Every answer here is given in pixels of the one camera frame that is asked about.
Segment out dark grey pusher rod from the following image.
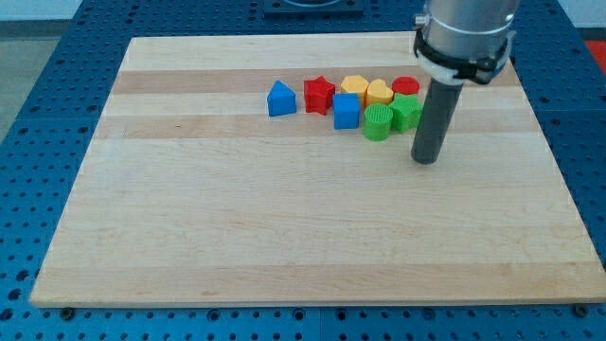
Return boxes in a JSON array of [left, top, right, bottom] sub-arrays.
[[411, 79, 463, 165]]

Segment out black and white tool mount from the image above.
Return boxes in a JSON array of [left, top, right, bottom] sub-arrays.
[[413, 29, 515, 86]]

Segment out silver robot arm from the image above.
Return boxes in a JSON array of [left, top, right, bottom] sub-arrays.
[[411, 0, 519, 165]]

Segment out green star block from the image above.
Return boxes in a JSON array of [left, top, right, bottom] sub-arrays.
[[388, 93, 423, 133]]

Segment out red circle block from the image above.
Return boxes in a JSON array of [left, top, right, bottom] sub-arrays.
[[391, 76, 420, 95]]

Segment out red star block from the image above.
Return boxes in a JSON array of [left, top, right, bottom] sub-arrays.
[[304, 76, 336, 116]]

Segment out green cylinder block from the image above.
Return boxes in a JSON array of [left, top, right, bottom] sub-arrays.
[[363, 103, 393, 141]]

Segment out yellow heart block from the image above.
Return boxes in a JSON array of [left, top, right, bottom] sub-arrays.
[[365, 79, 394, 106]]

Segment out blue cube block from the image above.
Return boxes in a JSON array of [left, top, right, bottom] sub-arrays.
[[332, 93, 361, 130]]

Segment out yellow hexagon block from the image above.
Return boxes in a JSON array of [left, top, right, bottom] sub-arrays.
[[340, 75, 369, 108]]

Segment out blue triangle block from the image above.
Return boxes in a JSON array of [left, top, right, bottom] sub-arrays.
[[267, 81, 297, 117]]

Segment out wooden board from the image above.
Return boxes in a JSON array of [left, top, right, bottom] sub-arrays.
[[30, 32, 605, 308]]

